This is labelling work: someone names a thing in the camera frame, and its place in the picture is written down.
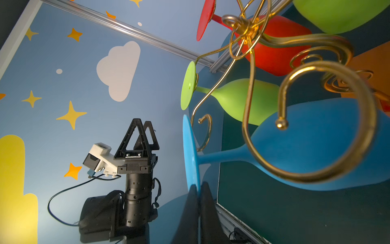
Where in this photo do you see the blue wine glass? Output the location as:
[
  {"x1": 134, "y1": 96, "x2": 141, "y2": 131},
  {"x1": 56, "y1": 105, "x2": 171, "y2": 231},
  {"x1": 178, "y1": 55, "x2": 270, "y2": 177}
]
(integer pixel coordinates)
[{"x1": 182, "y1": 98, "x2": 390, "y2": 191}]

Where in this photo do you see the green wine glass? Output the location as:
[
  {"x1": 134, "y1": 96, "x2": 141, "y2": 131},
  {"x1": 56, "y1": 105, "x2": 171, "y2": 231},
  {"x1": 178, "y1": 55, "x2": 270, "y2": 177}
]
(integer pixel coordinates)
[
  {"x1": 293, "y1": 0, "x2": 390, "y2": 34},
  {"x1": 180, "y1": 61, "x2": 279, "y2": 126}
]

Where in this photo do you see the gold wire glass rack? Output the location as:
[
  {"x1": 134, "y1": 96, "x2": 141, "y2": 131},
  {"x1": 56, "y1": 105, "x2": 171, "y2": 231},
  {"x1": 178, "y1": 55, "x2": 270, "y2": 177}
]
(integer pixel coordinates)
[{"x1": 190, "y1": 0, "x2": 390, "y2": 184}]

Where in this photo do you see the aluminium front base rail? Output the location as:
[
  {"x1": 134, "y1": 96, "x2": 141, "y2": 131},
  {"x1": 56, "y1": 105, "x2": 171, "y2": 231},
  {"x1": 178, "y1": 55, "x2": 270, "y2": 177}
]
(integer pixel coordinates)
[{"x1": 215, "y1": 203, "x2": 270, "y2": 244}]

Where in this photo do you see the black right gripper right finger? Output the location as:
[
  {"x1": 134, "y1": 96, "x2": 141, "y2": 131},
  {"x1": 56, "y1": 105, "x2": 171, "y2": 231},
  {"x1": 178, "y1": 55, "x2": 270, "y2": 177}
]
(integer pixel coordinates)
[{"x1": 200, "y1": 182, "x2": 231, "y2": 244}]

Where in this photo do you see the orange wooden rack base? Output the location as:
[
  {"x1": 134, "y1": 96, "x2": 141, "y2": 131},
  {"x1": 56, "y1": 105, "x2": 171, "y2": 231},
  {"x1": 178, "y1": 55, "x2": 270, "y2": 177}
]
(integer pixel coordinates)
[{"x1": 348, "y1": 41, "x2": 390, "y2": 95}]

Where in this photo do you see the red wine glass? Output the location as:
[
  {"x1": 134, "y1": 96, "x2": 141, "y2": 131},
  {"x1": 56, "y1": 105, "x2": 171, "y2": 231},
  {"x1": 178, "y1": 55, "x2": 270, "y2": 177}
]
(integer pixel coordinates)
[{"x1": 196, "y1": 0, "x2": 313, "y2": 77}]

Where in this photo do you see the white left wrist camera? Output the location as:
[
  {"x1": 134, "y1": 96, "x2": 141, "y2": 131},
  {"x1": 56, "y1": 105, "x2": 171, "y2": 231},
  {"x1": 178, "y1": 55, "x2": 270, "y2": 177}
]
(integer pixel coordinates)
[{"x1": 83, "y1": 142, "x2": 123, "y2": 179}]

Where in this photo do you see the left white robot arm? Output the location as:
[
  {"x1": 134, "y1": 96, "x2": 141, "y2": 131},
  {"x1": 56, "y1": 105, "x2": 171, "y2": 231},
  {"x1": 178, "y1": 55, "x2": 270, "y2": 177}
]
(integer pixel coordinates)
[{"x1": 78, "y1": 119, "x2": 159, "y2": 244}]

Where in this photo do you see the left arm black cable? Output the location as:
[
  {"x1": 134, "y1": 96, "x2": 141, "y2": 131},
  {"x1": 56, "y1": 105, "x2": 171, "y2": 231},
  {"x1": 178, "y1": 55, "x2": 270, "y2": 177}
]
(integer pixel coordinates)
[{"x1": 47, "y1": 173, "x2": 122, "y2": 228}]

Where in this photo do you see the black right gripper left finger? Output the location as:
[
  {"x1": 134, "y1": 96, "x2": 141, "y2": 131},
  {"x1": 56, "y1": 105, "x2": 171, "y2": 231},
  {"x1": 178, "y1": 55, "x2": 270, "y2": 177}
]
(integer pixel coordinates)
[{"x1": 171, "y1": 185, "x2": 199, "y2": 244}]

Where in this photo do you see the left aluminium corner post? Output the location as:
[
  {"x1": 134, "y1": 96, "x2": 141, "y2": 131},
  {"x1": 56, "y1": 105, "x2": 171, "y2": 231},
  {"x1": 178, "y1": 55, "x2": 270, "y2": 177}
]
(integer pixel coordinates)
[{"x1": 39, "y1": 0, "x2": 220, "y2": 69}]

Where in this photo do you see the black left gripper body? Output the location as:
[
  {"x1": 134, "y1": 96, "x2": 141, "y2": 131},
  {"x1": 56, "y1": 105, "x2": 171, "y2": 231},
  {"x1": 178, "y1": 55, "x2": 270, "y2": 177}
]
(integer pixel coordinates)
[{"x1": 114, "y1": 150, "x2": 158, "y2": 174}]

